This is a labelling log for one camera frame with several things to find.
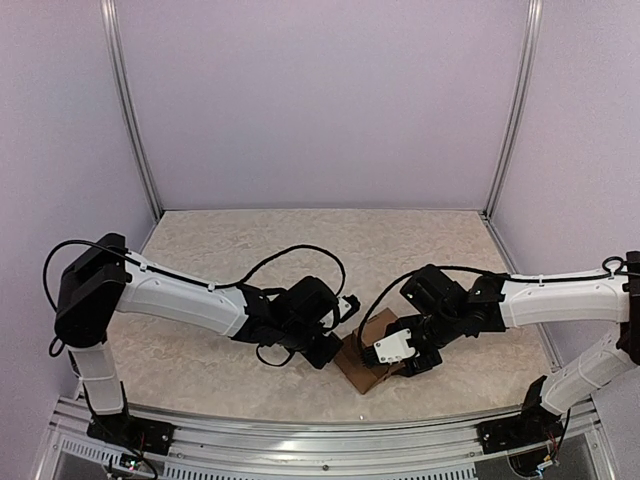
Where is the left aluminium frame post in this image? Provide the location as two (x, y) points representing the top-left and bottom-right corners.
(99, 0), (165, 223)

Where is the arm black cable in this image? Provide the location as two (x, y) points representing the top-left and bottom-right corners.
(42, 240), (347, 369)
(357, 257), (640, 361)

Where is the right aluminium frame post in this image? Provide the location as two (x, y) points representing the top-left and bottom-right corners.
(483, 0), (544, 222)

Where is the aluminium frame post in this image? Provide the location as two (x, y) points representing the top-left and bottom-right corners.
(483, 0), (544, 222)
(99, 0), (165, 223)

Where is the front aluminium frame rail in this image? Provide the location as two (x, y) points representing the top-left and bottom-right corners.
(32, 395), (622, 479)

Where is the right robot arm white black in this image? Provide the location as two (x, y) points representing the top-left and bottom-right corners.
(392, 251), (639, 444)

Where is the brown cardboard box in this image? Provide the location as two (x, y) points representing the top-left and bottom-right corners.
(333, 308), (403, 395)

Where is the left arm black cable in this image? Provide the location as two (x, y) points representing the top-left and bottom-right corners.
(42, 240), (347, 369)

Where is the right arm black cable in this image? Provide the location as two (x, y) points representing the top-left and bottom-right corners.
(357, 257), (640, 361)

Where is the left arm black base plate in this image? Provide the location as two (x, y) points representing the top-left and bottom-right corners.
(87, 413), (176, 456)

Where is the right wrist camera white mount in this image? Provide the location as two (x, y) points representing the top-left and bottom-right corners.
(356, 328), (418, 368)

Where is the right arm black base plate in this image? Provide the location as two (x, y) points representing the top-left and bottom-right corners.
(476, 415), (563, 454)

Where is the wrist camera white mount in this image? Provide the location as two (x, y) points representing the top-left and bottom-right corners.
(356, 328), (418, 368)
(322, 295), (361, 332)

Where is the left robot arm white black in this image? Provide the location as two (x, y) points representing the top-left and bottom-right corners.
(47, 233), (359, 445)

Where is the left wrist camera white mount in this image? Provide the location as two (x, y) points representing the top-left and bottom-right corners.
(322, 295), (361, 332)

